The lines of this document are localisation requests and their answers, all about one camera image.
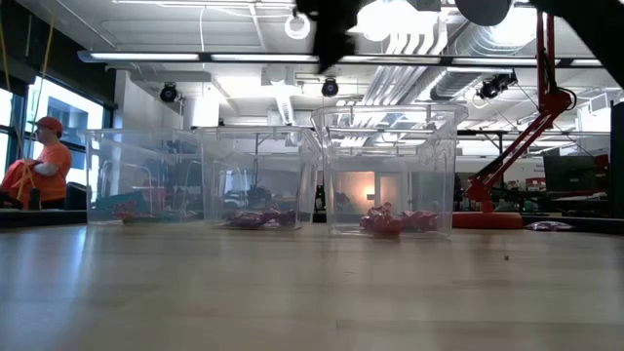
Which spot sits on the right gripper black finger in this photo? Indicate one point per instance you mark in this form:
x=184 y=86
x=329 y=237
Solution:
x=325 y=51
x=347 y=43

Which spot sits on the clear plastic bin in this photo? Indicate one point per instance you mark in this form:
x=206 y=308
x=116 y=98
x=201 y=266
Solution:
x=146 y=170
x=390 y=175
x=258 y=180

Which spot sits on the red blue candy bag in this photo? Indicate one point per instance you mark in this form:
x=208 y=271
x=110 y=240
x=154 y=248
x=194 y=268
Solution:
x=156 y=217

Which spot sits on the silver purple candy bag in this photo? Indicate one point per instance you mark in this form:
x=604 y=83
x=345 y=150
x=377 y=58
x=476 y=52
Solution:
x=550 y=225

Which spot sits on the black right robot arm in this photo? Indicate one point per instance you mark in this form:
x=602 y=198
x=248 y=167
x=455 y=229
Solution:
x=590 y=29

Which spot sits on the black ceiling spotlight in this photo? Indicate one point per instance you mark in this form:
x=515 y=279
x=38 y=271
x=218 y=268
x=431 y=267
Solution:
x=168 y=92
x=493 y=87
x=330 y=88

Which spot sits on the long ceiling light bar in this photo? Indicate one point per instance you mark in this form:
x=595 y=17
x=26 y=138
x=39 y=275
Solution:
x=195 y=57

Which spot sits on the black round disc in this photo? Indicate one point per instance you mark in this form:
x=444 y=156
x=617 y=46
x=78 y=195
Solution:
x=482 y=11

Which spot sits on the red articulated stand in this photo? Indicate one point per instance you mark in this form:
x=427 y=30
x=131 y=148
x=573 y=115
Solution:
x=548 y=102

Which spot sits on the window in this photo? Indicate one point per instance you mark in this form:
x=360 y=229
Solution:
x=73 y=112

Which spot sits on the black monitor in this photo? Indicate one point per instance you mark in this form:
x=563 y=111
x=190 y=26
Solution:
x=575 y=173

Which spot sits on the black chair back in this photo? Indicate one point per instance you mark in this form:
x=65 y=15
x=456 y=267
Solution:
x=77 y=196

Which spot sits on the person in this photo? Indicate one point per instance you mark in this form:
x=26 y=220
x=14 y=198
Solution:
x=51 y=166

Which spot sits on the orange cloth bundle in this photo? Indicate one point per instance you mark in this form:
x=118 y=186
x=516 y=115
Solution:
x=17 y=180

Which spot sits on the silver ventilation duct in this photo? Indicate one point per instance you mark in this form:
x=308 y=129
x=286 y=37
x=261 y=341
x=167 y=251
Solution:
x=463 y=83

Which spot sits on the black vertical post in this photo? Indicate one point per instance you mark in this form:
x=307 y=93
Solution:
x=617 y=161

